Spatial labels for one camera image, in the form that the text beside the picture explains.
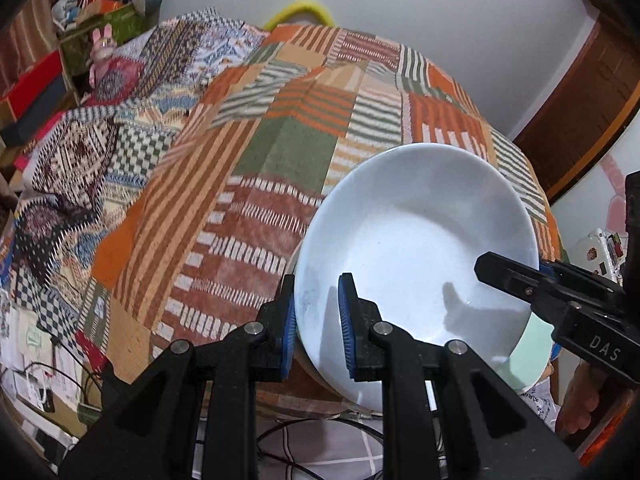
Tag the yellow chair back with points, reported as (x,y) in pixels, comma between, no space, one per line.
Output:
(313,8)

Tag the right hand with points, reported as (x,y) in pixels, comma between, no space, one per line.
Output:
(582,397)

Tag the mint green plate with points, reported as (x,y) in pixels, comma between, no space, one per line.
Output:
(530,357)

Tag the green cardboard box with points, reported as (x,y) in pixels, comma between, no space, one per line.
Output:
(76,44)

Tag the striped patchwork tablecloth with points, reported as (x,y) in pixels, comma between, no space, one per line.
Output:
(213,184)

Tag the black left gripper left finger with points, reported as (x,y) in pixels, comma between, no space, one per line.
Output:
(191,401)

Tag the white suitcase with stickers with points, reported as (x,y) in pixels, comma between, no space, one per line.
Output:
(602,253)

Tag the patterned checkered blanket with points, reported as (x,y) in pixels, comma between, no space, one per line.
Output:
(95,160)

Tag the red box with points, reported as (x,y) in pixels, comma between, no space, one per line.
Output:
(28,87)

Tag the pink rabbit toy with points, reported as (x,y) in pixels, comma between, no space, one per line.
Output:
(102,50)

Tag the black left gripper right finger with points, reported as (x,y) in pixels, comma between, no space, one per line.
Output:
(446,413)

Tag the white bowl with dots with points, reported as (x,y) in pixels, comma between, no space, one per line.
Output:
(409,224)

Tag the brown wooden door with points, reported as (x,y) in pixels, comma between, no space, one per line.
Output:
(586,112)

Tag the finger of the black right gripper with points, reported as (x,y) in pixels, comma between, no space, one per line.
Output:
(515,278)

